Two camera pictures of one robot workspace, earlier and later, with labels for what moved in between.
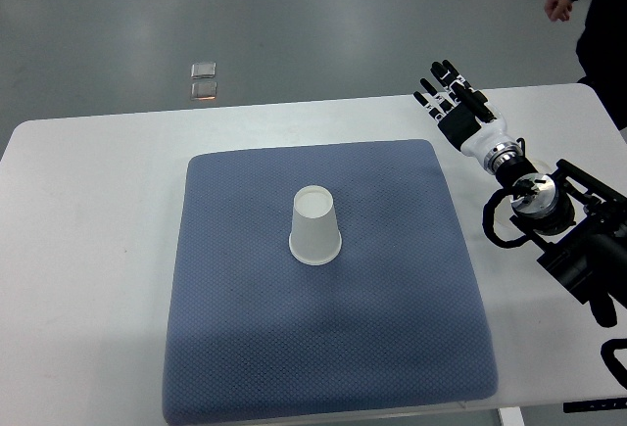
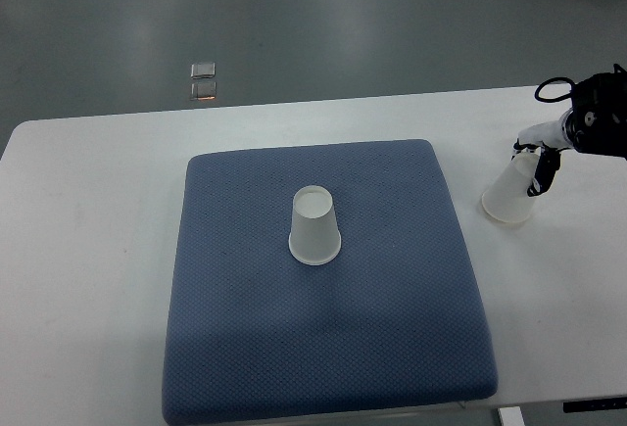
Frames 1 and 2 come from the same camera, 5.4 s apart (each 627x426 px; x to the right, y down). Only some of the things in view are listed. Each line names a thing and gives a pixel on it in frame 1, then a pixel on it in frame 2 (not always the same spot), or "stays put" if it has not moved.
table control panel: [595, 405] stays put
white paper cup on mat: [314, 236] stays put
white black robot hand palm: [465, 131] -> [554, 134]
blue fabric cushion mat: [319, 279] stays put
